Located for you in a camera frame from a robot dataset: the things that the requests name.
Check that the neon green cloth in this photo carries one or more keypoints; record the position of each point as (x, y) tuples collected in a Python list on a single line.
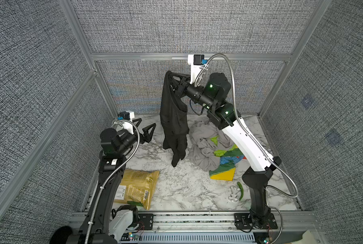
[(221, 149)]

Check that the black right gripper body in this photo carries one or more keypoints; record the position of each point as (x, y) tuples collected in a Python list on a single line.
[(193, 92)]

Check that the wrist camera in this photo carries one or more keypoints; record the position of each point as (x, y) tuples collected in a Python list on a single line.
[(126, 115), (198, 67)]

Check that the black cloth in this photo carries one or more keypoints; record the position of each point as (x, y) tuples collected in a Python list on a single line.
[(173, 117)]

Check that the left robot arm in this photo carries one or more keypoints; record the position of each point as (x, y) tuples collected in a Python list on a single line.
[(119, 146)]

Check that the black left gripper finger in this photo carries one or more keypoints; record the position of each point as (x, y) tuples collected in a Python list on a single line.
[(137, 122), (148, 132)]

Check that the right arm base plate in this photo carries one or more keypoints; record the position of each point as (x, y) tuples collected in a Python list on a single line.
[(246, 221)]

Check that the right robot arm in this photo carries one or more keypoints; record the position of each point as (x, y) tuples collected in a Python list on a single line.
[(223, 115)]

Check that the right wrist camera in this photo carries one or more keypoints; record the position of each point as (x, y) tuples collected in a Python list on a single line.
[(198, 67)]

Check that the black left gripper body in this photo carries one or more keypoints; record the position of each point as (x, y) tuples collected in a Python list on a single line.
[(136, 136)]

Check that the green chili pepper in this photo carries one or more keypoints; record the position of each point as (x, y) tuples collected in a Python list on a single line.
[(240, 190)]

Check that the multicolour patterned cloth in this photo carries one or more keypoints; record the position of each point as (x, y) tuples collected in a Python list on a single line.
[(227, 167)]

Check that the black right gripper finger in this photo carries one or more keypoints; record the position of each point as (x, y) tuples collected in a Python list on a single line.
[(178, 87), (181, 78)]

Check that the aluminium mounting rail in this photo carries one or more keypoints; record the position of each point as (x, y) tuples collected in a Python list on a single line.
[(225, 227)]

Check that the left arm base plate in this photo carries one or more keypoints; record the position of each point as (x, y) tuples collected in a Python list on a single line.
[(144, 221)]

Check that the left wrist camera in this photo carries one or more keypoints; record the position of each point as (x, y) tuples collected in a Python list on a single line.
[(126, 115)]

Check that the yellow snack bag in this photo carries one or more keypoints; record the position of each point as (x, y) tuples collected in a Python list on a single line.
[(137, 188)]

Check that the grey cloth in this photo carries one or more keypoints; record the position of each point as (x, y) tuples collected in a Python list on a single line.
[(202, 151)]

